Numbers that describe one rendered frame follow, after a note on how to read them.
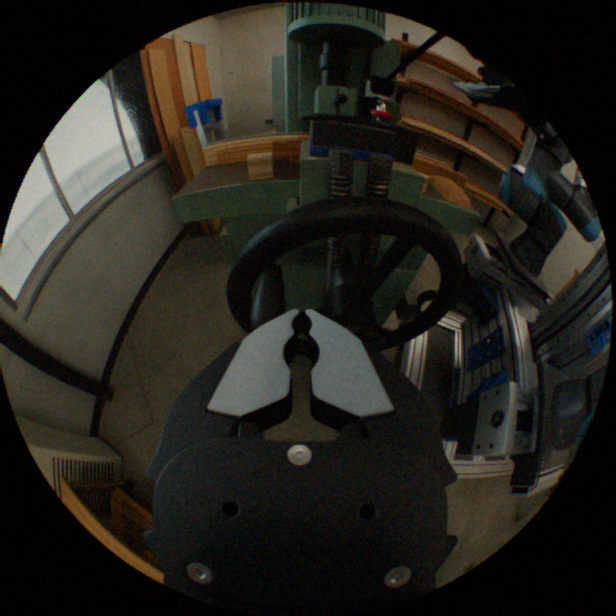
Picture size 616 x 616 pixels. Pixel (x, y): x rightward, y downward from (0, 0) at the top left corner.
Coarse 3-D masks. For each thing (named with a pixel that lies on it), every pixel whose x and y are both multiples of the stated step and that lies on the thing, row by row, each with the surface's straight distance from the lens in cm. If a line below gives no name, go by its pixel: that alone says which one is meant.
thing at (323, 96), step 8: (320, 88) 42; (328, 88) 42; (336, 88) 42; (344, 88) 43; (352, 88) 43; (320, 96) 42; (328, 96) 42; (352, 96) 43; (320, 104) 42; (328, 104) 42; (344, 104) 42; (352, 104) 43; (320, 112) 42; (328, 112) 42; (336, 112) 42; (344, 112) 42; (352, 112) 42
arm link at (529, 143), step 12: (528, 132) 77; (528, 144) 75; (528, 156) 73; (516, 168) 72; (504, 180) 70; (516, 180) 71; (504, 192) 71; (516, 192) 70; (528, 192) 71; (504, 204) 75; (516, 204) 71; (528, 204) 71; (528, 216) 72
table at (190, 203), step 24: (216, 168) 49; (240, 168) 43; (288, 168) 39; (192, 192) 37; (216, 192) 35; (240, 192) 34; (264, 192) 33; (288, 192) 33; (432, 192) 43; (192, 216) 40; (216, 216) 38; (432, 216) 41; (456, 216) 44; (480, 216) 49; (360, 240) 27; (384, 240) 28
